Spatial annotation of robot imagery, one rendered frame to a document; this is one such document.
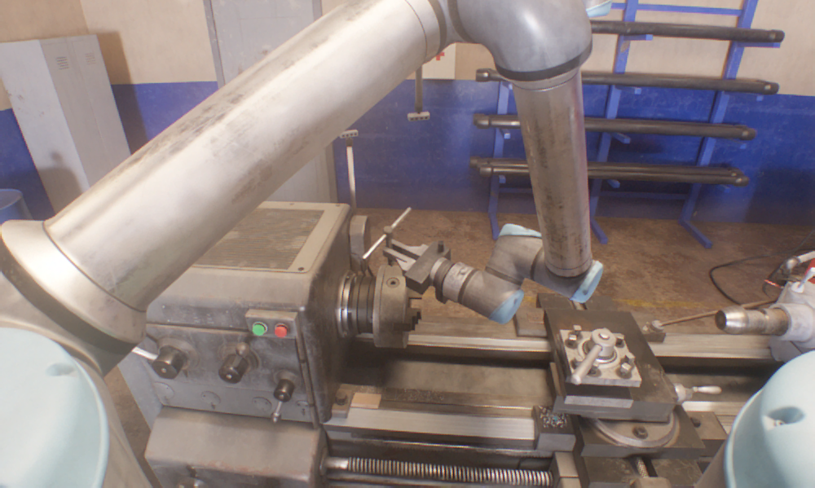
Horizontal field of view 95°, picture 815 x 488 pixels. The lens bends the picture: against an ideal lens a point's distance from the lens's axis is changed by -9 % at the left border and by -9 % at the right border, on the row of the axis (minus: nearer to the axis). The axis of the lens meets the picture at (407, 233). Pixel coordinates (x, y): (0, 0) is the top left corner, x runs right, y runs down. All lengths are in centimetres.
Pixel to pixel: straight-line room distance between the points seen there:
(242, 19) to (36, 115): 190
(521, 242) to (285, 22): 360
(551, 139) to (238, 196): 39
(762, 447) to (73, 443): 33
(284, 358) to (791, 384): 102
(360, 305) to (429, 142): 310
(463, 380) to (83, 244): 136
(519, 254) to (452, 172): 339
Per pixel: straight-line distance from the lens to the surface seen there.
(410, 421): 131
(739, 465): 29
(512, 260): 91
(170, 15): 479
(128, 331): 41
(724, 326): 153
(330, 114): 43
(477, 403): 137
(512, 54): 50
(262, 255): 113
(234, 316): 111
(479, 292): 93
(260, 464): 136
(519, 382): 161
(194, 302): 114
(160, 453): 150
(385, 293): 117
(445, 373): 159
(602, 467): 128
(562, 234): 73
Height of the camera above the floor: 189
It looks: 29 degrees down
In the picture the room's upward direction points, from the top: straight up
